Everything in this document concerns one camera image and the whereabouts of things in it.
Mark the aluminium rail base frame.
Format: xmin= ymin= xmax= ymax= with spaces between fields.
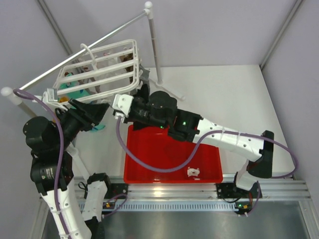
xmin=39 ymin=174 xmax=312 ymax=212

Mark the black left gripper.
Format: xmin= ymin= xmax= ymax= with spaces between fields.
xmin=53 ymin=97 xmax=109 ymax=149

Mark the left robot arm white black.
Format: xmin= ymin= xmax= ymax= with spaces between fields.
xmin=23 ymin=100 xmax=113 ymax=239

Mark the brown argyle sock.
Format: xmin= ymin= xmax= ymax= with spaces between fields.
xmin=120 ymin=53 xmax=134 ymax=84

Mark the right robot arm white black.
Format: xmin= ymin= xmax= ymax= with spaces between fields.
xmin=112 ymin=91 xmax=274 ymax=198

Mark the white plastic sock hanger frame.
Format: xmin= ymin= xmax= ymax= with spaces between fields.
xmin=41 ymin=39 xmax=143 ymax=106

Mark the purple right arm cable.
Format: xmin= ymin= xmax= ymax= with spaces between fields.
xmin=116 ymin=117 xmax=299 ymax=217

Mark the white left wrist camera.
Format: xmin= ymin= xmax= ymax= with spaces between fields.
xmin=42 ymin=88 xmax=58 ymax=103

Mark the red plastic bin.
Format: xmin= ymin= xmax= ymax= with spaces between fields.
xmin=124 ymin=126 xmax=223 ymax=184

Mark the grey sock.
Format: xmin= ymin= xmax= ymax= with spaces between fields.
xmin=139 ymin=65 xmax=150 ymax=84

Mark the mustard yellow sock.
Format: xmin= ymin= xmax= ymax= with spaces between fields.
xmin=59 ymin=97 xmax=69 ymax=103

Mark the metal and white drying rack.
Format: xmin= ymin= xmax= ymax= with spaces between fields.
xmin=0 ymin=1 xmax=186 ymax=177

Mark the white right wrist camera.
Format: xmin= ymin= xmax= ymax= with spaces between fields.
xmin=112 ymin=94 xmax=134 ymax=118

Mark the white sock with red trim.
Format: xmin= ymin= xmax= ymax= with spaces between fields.
xmin=94 ymin=51 xmax=130 ymax=85

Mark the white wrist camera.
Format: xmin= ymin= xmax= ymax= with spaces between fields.
xmin=112 ymin=94 xmax=134 ymax=118
xmin=42 ymin=88 xmax=58 ymax=103

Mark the black sock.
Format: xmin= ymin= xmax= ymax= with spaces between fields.
xmin=133 ymin=121 xmax=150 ymax=131
xmin=135 ymin=84 xmax=150 ymax=103

